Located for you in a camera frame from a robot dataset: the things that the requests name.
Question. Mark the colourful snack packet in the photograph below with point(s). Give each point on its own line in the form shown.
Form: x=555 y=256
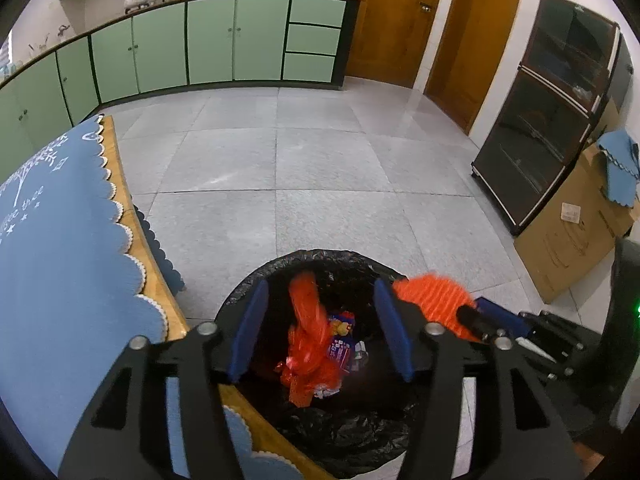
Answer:
x=341 y=335

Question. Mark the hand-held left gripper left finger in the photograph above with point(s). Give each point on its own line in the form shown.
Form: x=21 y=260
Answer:
x=247 y=332

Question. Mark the orange striped wrapper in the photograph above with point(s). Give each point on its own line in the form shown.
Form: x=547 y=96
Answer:
x=435 y=300

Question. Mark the small blue scalloped cloth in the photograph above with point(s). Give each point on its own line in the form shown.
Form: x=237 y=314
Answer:
x=620 y=165

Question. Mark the clear plastic wrapper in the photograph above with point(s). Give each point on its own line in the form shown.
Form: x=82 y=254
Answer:
x=360 y=355

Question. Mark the cardboard box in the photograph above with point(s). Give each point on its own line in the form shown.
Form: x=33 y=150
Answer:
x=565 y=245

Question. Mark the green lower kitchen cabinets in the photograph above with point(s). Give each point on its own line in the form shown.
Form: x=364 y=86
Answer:
x=200 y=40

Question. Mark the white cooking pot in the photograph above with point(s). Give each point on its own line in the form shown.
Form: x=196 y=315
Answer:
x=136 y=0

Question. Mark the red plastic bag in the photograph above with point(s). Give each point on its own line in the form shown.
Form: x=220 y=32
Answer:
x=307 y=340

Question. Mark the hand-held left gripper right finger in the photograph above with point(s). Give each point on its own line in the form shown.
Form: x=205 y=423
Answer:
x=395 y=332

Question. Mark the wooden door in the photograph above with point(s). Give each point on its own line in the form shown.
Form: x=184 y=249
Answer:
x=395 y=20

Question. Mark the wooden door panel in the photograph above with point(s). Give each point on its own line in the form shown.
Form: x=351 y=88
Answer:
x=475 y=45

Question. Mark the trash bin with black liner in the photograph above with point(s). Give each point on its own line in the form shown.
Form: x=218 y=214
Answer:
x=350 y=420

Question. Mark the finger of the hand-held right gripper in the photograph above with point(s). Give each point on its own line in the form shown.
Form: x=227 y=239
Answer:
x=475 y=322
x=502 y=317

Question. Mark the blue scalloped tablecloth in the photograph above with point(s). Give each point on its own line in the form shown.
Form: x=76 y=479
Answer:
x=65 y=260

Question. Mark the wooden table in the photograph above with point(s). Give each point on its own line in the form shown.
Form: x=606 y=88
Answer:
x=165 y=305

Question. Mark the dark glass cabinet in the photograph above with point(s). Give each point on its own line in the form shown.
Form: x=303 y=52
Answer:
x=545 y=120

